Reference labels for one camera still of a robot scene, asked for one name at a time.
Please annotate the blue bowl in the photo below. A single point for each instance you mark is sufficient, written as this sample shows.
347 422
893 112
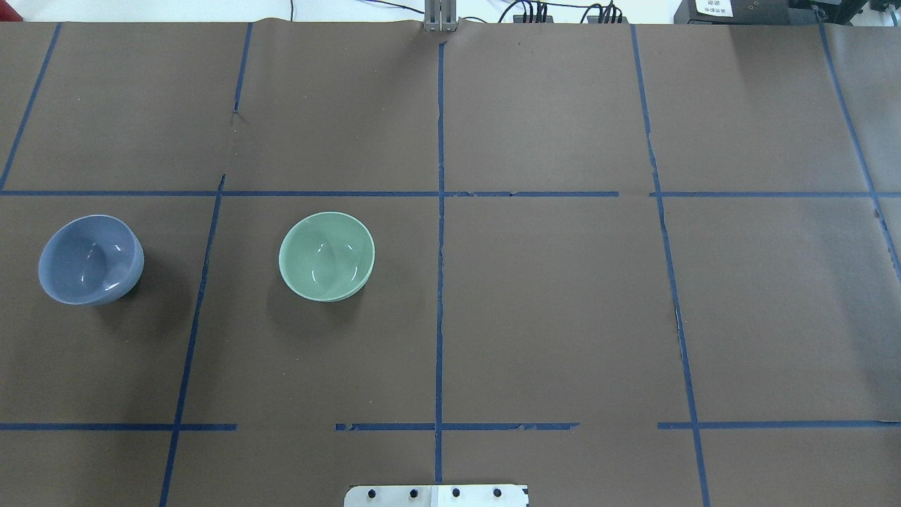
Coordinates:
92 261

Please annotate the green bowl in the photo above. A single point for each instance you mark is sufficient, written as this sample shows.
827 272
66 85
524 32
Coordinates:
327 257

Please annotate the black power strip left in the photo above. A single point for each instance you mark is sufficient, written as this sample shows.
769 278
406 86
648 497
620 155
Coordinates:
533 13

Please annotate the black power strip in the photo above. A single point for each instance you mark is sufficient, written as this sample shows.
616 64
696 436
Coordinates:
533 13
603 14

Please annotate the black power strip right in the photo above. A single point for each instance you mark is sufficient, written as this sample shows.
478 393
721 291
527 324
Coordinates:
603 14

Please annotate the black device with label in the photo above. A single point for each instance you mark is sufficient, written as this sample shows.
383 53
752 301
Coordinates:
777 13

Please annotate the aluminium frame post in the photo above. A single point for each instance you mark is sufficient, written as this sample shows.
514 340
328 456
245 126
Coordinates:
441 16

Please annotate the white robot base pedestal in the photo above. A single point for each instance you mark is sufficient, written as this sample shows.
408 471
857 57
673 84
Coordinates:
438 495

